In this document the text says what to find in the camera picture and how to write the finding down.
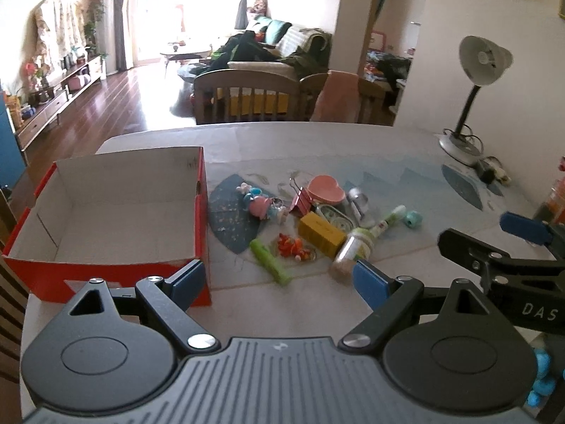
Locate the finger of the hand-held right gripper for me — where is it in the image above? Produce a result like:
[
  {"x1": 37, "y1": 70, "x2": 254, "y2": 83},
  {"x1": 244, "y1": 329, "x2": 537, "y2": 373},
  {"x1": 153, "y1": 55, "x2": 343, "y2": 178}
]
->
[
  {"x1": 500, "y1": 212, "x2": 565, "y2": 248},
  {"x1": 437, "y1": 229, "x2": 517, "y2": 292}
]

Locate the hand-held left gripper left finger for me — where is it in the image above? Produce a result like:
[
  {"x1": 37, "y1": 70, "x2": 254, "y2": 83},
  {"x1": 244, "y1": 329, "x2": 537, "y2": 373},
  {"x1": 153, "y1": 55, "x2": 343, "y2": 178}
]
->
[{"x1": 66, "y1": 260, "x2": 220, "y2": 354}]

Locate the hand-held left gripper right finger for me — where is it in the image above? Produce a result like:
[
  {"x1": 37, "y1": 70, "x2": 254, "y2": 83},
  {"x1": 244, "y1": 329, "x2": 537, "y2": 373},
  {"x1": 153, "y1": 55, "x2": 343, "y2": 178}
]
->
[{"x1": 338, "y1": 260, "x2": 492, "y2": 353}]

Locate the glass jar with green lid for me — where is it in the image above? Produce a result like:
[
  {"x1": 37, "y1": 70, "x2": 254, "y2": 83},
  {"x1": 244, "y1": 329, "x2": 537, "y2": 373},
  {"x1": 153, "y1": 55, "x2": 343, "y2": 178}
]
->
[{"x1": 331, "y1": 226, "x2": 376, "y2": 283}]

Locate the white and green bottle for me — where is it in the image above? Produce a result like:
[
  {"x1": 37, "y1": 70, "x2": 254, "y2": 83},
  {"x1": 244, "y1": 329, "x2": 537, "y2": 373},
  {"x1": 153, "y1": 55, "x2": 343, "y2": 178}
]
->
[{"x1": 371, "y1": 205, "x2": 407, "y2": 237}]

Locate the yellow box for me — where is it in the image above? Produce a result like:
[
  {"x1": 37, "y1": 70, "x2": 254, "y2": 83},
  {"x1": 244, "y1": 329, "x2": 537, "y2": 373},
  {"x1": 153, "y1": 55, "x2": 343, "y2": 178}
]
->
[{"x1": 298, "y1": 212, "x2": 348, "y2": 257}]

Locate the oval green tin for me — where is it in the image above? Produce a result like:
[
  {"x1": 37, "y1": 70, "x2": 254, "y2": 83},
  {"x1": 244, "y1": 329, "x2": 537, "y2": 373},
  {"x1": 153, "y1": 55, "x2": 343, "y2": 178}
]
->
[{"x1": 314, "y1": 203, "x2": 356, "y2": 232}]

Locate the green tube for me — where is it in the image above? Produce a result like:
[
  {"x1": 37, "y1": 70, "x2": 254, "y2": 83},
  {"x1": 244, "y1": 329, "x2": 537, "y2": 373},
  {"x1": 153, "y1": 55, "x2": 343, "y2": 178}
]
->
[{"x1": 249, "y1": 238, "x2": 291, "y2": 284}]

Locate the silver metal can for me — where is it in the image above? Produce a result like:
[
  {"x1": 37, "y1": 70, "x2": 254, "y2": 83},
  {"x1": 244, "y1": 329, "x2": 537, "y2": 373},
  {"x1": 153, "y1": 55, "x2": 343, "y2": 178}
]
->
[{"x1": 346, "y1": 187, "x2": 376, "y2": 224}]

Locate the pink doll keychain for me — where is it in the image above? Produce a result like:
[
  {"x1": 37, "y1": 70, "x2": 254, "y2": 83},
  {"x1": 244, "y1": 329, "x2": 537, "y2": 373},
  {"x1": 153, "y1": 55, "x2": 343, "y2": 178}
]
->
[{"x1": 247, "y1": 195, "x2": 291, "y2": 222}]

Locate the red binder clip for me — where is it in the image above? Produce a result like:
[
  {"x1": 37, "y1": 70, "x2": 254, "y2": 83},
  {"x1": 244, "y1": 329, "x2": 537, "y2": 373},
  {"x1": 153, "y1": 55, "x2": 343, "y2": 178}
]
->
[{"x1": 289, "y1": 177, "x2": 316, "y2": 217}]

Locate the pink heart-shaped dish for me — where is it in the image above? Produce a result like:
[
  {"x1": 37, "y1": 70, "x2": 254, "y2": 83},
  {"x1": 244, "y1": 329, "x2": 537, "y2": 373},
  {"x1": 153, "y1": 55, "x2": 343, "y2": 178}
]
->
[{"x1": 307, "y1": 175, "x2": 346, "y2": 206}]

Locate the red cardboard box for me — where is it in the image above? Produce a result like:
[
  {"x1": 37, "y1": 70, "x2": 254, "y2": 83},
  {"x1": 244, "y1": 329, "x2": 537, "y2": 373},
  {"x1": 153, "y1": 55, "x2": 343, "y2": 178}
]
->
[{"x1": 1, "y1": 146, "x2": 213, "y2": 307}]

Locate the blue rabbit keychain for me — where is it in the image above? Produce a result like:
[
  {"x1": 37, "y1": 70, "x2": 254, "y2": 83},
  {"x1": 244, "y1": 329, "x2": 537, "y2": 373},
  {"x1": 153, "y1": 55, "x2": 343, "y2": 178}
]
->
[{"x1": 236, "y1": 183, "x2": 266, "y2": 200}]

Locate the person's right hand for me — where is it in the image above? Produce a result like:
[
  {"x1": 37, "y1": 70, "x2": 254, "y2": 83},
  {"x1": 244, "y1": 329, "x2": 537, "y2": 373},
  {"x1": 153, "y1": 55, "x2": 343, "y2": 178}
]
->
[{"x1": 527, "y1": 348, "x2": 554, "y2": 409}]

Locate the orange bottle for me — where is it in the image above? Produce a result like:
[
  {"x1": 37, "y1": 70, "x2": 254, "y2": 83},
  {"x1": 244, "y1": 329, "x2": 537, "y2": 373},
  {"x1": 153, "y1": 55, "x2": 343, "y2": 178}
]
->
[{"x1": 545, "y1": 181, "x2": 565, "y2": 226}]

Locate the power plug adapter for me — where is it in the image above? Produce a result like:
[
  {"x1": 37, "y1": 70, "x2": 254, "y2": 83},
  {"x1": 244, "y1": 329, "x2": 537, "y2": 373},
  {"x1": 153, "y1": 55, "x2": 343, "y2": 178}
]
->
[{"x1": 474, "y1": 155, "x2": 513, "y2": 186}]

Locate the printed table mat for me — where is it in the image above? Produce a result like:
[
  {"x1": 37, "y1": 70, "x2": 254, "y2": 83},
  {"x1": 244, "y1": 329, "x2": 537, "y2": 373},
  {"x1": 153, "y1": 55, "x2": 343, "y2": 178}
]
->
[{"x1": 205, "y1": 135, "x2": 565, "y2": 294}]

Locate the grey desk lamp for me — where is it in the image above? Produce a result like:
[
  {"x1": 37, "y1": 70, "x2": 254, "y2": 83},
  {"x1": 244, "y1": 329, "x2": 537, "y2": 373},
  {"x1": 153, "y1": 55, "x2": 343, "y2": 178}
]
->
[{"x1": 438, "y1": 35, "x2": 513, "y2": 157}]

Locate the wooden dining chair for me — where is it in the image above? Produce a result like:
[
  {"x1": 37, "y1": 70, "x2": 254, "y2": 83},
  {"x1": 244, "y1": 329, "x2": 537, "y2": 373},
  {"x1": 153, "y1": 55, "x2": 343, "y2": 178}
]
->
[
  {"x1": 193, "y1": 70, "x2": 305, "y2": 125},
  {"x1": 300, "y1": 71, "x2": 389, "y2": 125}
]

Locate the dark wooden chair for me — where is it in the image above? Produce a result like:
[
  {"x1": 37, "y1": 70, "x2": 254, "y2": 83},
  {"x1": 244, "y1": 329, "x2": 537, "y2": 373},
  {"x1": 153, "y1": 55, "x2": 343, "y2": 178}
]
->
[{"x1": 0, "y1": 190, "x2": 28, "y2": 363}]

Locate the pink cloth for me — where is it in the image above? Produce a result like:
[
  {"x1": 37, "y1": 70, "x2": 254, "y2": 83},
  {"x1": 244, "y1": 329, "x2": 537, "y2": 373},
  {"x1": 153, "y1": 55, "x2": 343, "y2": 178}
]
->
[{"x1": 310, "y1": 71, "x2": 360, "y2": 123}]

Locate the pink framed board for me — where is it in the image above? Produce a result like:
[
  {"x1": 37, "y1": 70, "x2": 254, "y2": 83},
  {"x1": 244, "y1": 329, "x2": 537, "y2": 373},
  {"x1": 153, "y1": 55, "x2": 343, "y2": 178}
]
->
[{"x1": 368, "y1": 30, "x2": 390, "y2": 59}]

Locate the beige sofa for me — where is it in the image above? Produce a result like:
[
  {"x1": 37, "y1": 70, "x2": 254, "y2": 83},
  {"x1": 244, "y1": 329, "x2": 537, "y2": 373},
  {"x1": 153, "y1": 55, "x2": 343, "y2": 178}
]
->
[{"x1": 227, "y1": 15, "x2": 332, "y2": 82}]

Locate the low wooden TV cabinet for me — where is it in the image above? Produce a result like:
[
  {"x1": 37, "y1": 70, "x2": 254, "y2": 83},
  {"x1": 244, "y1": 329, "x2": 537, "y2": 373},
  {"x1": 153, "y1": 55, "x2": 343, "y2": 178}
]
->
[{"x1": 15, "y1": 55, "x2": 107, "y2": 148}]

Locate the blue and black cabinet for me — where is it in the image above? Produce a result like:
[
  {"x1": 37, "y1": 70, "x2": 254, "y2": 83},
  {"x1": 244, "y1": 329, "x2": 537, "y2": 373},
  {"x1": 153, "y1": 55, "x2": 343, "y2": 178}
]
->
[{"x1": 0, "y1": 93, "x2": 28, "y2": 186}]

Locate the oval coffee table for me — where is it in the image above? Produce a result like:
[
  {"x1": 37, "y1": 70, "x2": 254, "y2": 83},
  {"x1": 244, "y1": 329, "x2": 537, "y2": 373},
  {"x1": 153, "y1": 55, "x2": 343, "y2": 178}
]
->
[{"x1": 160, "y1": 42, "x2": 212, "y2": 76}]

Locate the dark clothes pile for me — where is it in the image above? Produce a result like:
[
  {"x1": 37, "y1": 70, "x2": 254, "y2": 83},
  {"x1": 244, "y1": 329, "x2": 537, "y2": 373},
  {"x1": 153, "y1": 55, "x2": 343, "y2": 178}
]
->
[{"x1": 207, "y1": 31, "x2": 283, "y2": 71}]

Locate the green blanket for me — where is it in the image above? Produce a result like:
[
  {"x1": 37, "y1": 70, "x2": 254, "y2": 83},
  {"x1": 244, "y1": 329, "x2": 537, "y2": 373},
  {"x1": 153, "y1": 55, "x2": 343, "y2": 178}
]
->
[{"x1": 291, "y1": 29, "x2": 333, "y2": 76}]

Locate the white standing air conditioner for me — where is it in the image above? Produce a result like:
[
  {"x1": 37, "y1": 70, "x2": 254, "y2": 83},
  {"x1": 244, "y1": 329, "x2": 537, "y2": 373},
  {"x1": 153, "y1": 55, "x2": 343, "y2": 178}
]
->
[{"x1": 95, "y1": 0, "x2": 120, "y2": 76}]

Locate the dark grey curtain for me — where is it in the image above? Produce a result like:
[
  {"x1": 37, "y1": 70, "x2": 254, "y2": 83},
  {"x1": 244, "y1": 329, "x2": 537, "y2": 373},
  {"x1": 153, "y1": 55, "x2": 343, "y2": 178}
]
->
[{"x1": 114, "y1": 0, "x2": 133, "y2": 71}]

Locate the green potted plant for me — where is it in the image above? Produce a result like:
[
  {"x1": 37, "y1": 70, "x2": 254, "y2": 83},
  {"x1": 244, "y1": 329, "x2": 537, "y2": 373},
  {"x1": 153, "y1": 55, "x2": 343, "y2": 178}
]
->
[{"x1": 84, "y1": 0, "x2": 109, "y2": 78}]

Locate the floral cloth cover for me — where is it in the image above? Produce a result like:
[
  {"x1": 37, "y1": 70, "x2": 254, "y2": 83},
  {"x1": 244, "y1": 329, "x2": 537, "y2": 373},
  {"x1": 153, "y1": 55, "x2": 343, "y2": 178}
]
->
[{"x1": 34, "y1": 0, "x2": 87, "y2": 69}]

